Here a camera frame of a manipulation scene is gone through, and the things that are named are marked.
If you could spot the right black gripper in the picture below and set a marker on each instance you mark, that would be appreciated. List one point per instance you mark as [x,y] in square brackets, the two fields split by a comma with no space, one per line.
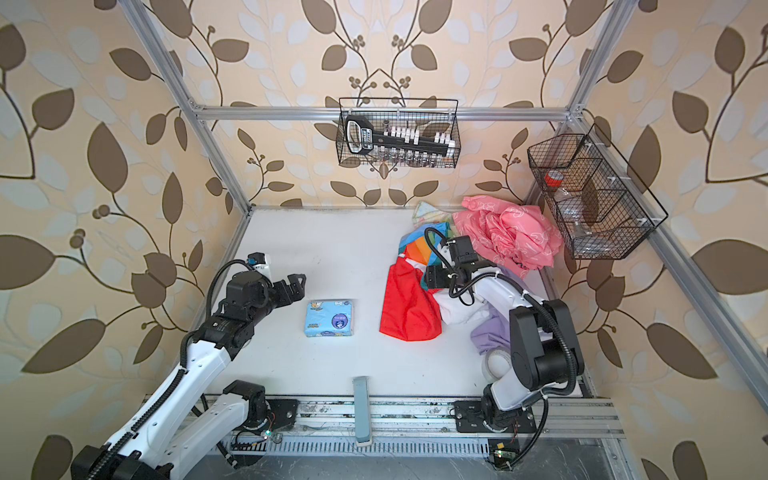
[434,276]

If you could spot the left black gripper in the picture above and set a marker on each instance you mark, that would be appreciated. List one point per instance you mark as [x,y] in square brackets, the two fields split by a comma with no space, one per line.
[296,289]

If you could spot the rainbow red white cloth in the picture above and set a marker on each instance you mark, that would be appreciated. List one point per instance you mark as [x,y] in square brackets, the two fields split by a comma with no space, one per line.
[411,311]

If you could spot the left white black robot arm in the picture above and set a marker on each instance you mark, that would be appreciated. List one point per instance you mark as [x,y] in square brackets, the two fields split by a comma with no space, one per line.
[176,428]

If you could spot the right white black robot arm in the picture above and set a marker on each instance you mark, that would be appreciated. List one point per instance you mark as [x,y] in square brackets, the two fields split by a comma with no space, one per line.
[545,355]

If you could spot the pink patterned cloth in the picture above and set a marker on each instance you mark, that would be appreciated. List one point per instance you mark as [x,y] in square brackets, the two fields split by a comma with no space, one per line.
[519,238]

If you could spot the pale floral cloth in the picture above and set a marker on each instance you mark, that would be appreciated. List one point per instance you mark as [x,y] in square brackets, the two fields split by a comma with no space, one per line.
[425,213]

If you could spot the lilac purple cloth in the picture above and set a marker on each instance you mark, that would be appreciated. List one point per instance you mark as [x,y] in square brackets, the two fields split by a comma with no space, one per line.
[493,331]

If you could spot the blue tissue pack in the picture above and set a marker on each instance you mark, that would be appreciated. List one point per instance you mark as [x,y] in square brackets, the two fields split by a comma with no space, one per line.
[329,318]

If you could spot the clear tape roll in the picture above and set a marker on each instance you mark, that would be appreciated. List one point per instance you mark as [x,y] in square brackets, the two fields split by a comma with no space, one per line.
[496,364]

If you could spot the clear bottle red cap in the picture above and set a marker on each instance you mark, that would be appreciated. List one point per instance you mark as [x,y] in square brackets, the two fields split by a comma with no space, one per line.
[571,209]

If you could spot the grey flat bar front edge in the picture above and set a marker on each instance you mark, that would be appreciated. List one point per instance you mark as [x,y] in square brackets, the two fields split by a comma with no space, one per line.
[362,412]

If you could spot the black bit holder tool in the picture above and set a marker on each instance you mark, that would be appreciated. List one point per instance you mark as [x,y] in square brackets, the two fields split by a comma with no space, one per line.
[361,137]

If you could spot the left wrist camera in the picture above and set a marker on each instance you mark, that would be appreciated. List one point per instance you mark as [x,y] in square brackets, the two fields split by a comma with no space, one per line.
[258,261]

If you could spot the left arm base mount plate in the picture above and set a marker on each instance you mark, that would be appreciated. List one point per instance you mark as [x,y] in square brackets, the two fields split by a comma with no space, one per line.
[269,415]

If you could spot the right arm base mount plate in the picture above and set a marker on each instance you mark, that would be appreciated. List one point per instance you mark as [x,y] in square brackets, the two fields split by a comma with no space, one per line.
[475,416]

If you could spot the black wire basket right wall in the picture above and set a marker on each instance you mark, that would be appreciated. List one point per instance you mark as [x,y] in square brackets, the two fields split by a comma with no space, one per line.
[621,209]

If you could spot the black wire basket wall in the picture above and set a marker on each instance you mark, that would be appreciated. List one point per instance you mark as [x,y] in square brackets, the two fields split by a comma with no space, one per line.
[621,209]
[432,116]

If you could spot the black wire basket back wall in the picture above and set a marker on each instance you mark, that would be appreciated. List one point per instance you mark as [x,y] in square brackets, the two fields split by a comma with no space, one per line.
[432,116]

